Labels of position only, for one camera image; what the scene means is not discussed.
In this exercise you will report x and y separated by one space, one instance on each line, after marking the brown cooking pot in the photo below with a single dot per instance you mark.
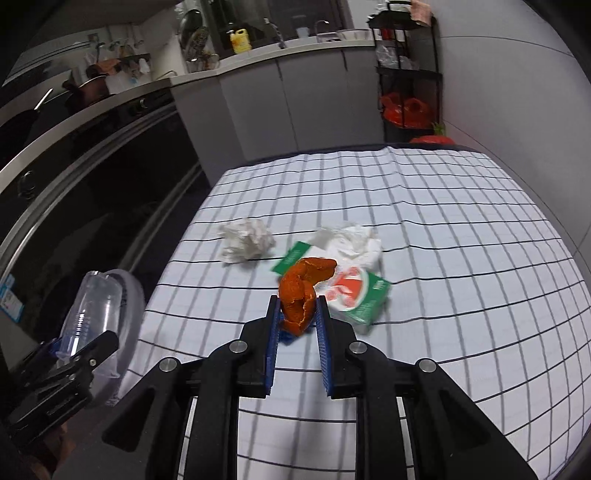
90 90

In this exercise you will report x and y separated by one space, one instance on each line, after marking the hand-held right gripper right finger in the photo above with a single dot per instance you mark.
323 350

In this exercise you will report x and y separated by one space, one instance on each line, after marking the yellow detergent bottle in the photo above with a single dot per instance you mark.
240 42

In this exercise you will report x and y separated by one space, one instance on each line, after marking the grey kitchen cabinets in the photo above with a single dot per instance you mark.
300 101

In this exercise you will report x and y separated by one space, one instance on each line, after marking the black glass built-in appliance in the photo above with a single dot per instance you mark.
92 184

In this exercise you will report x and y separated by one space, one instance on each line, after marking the white mug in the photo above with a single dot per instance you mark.
302 32

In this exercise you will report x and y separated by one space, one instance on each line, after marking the clear plastic cup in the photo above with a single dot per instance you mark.
87 309

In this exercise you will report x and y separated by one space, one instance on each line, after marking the black metal shelf rack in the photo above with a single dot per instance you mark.
429 55

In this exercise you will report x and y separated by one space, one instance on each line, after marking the red checked cloth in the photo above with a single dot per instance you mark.
421 11

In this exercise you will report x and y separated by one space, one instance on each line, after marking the orange peel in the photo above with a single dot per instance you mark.
300 290

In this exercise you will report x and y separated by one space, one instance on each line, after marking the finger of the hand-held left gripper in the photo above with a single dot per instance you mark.
55 349
99 346

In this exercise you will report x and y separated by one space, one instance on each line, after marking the blue energy label sticker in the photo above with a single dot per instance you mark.
10 300

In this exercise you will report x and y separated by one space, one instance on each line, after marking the small green plant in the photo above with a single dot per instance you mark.
438 128

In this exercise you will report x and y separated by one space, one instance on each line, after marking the clear plastic bag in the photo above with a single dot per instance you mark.
388 55

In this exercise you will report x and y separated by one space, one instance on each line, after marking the curved metal faucet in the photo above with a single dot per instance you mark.
322 28

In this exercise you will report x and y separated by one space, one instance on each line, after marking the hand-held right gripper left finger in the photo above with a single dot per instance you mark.
272 341

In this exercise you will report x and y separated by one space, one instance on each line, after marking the dark window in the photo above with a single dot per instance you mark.
277 14

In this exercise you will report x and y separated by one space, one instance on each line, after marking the white paper ball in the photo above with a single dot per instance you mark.
244 240

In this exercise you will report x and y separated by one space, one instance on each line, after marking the green and white carton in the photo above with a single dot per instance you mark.
364 300

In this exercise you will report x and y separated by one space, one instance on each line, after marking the red plastic bag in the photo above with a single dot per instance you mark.
406 110

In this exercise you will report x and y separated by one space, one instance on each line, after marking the white tissue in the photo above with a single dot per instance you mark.
355 244

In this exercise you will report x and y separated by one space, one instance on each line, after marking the grey perforated plastic basket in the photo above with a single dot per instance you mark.
135 304

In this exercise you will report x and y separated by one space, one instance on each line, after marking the tall metal faucet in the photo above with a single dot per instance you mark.
278 37

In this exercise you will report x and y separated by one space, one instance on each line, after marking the red plastic stool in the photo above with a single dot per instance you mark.
429 140

